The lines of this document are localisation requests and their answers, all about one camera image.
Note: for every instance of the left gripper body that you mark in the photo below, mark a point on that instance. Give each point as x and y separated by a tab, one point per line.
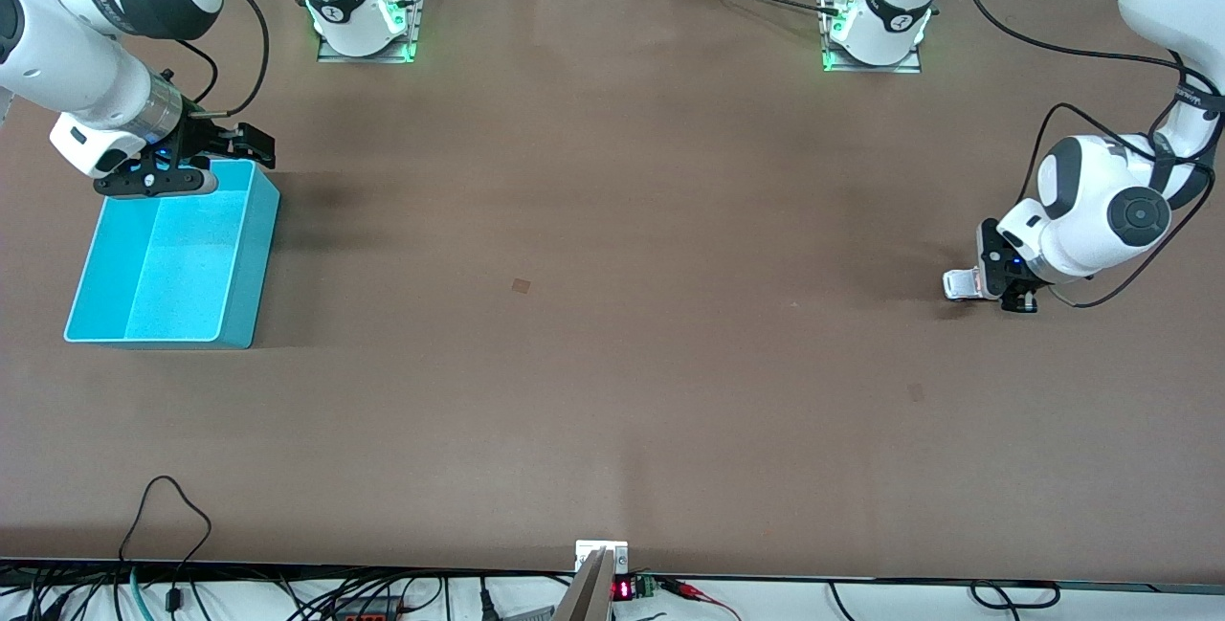
990	255

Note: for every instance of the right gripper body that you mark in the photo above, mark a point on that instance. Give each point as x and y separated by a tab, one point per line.
203	137

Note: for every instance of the white jeep toy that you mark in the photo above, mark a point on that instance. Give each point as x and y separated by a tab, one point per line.
961	283

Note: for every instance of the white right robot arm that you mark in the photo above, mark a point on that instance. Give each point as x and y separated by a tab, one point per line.
86	56

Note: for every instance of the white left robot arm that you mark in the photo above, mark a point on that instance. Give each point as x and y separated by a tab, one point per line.
1096	210

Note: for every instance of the turquoise plastic bin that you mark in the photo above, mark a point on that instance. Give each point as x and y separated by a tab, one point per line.
172	267

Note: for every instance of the red clip leads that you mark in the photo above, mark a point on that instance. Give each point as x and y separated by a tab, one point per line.
694	590

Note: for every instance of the red digit display module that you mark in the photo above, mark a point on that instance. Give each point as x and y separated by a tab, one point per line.
624	589

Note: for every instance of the grey metal bar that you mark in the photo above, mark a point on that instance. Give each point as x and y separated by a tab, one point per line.
589	592

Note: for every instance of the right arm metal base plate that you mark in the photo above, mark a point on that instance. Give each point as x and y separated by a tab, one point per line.
413	9

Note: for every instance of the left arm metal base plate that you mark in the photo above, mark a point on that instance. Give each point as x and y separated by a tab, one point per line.
871	68

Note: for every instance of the small white mounting bracket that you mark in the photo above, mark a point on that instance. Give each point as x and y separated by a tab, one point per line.
601	546

